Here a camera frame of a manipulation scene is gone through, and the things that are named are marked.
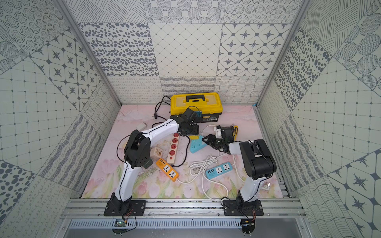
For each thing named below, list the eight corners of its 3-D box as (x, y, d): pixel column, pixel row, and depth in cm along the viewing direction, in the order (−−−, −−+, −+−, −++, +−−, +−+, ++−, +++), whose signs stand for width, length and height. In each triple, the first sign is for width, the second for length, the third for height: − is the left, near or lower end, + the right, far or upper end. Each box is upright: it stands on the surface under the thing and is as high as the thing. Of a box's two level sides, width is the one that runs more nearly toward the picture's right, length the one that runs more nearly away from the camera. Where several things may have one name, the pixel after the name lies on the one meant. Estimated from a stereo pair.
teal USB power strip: (207, 179, 84) (207, 178, 82) (204, 172, 87) (205, 171, 85) (232, 169, 88) (233, 168, 86) (229, 163, 90) (229, 161, 89)
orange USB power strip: (156, 164, 91) (155, 162, 89) (162, 158, 94) (161, 156, 91) (174, 182, 84) (173, 181, 82) (180, 176, 87) (180, 174, 84)
